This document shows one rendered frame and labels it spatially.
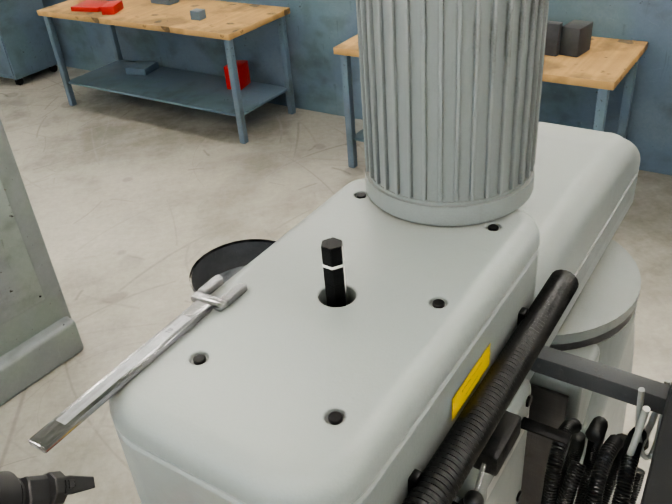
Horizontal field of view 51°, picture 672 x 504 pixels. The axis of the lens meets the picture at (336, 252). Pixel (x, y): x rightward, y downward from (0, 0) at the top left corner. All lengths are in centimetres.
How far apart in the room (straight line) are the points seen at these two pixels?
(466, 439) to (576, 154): 71
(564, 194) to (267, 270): 55
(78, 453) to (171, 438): 276
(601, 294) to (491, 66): 64
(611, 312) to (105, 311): 324
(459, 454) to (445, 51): 37
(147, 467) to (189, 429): 7
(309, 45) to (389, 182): 524
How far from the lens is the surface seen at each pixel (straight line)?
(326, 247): 66
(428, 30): 71
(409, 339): 64
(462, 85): 73
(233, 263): 328
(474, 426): 68
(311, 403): 59
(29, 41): 810
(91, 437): 340
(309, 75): 611
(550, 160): 124
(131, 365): 65
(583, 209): 114
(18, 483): 133
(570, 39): 452
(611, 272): 133
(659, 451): 94
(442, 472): 65
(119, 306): 411
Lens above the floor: 230
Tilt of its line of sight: 33 degrees down
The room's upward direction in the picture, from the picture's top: 5 degrees counter-clockwise
